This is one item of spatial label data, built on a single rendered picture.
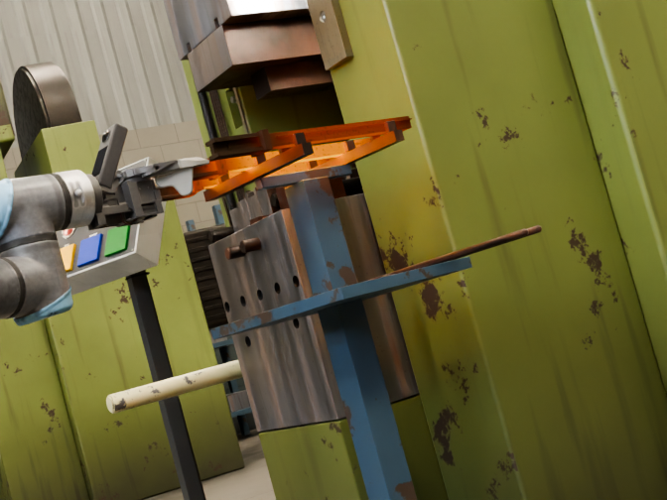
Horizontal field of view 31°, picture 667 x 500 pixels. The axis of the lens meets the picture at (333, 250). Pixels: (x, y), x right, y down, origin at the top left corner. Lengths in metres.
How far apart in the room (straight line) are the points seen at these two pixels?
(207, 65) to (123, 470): 4.86
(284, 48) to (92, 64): 8.88
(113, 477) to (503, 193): 5.22
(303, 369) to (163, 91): 9.34
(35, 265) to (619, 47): 1.37
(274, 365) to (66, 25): 9.19
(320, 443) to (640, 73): 1.04
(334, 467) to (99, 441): 4.92
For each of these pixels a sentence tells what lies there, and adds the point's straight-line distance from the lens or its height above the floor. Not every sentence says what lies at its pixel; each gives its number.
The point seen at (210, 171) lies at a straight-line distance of 2.09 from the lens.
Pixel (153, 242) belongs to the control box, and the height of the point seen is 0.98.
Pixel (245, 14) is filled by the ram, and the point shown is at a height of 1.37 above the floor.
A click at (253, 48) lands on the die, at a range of 2.76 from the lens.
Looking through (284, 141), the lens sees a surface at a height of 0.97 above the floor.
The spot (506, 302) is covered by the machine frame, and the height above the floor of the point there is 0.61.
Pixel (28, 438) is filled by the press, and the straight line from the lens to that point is 7.44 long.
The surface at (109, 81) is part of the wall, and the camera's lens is 11.63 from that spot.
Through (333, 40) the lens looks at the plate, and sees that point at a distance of 2.58.
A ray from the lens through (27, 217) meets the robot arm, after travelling 1.86.
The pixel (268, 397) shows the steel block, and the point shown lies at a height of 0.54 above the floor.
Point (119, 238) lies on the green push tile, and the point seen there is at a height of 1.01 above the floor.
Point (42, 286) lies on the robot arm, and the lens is 1.84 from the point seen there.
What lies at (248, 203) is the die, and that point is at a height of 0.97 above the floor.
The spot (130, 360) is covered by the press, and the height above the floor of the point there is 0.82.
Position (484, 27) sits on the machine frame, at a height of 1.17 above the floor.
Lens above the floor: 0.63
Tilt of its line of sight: 4 degrees up
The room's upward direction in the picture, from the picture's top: 15 degrees counter-clockwise
